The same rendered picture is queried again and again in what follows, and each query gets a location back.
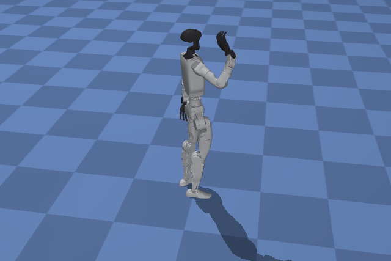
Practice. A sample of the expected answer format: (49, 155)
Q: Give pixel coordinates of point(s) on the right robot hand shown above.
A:
(221, 41)

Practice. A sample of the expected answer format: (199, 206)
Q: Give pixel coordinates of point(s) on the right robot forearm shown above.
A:
(227, 71)

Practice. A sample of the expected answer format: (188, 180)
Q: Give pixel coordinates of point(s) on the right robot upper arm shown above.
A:
(200, 69)

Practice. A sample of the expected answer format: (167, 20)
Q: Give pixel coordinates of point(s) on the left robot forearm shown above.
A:
(184, 94)

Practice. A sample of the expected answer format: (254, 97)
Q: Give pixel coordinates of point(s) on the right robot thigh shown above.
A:
(202, 124)

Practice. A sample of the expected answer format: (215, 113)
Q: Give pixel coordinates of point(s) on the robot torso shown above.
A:
(194, 86)

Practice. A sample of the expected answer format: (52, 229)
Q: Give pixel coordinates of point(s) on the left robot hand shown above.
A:
(182, 109)

